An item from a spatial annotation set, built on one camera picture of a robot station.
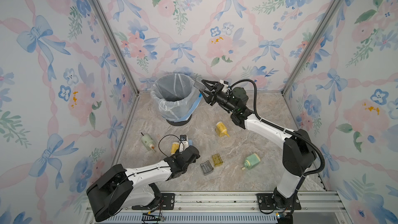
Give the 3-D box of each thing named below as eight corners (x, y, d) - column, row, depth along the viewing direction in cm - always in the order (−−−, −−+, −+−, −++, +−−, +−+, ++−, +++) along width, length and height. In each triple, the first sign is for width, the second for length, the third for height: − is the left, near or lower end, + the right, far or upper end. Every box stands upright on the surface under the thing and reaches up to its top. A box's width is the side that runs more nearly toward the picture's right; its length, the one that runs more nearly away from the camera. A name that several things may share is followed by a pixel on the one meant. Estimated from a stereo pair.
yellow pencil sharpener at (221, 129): (222, 141, 96) (224, 134, 90) (213, 130, 101) (214, 123, 95) (228, 137, 98) (230, 130, 92) (219, 127, 103) (220, 120, 96)
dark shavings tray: (204, 175, 84) (204, 174, 82) (199, 165, 87) (199, 164, 85) (213, 171, 85) (214, 170, 83) (208, 161, 89) (209, 159, 87)
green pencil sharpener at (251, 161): (245, 173, 84) (248, 168, 78) (239, 165, 87) (242, 160, 81) (257, 165, 87) (261, 160, 81) (251, 157, 90) (255, 152, 84)
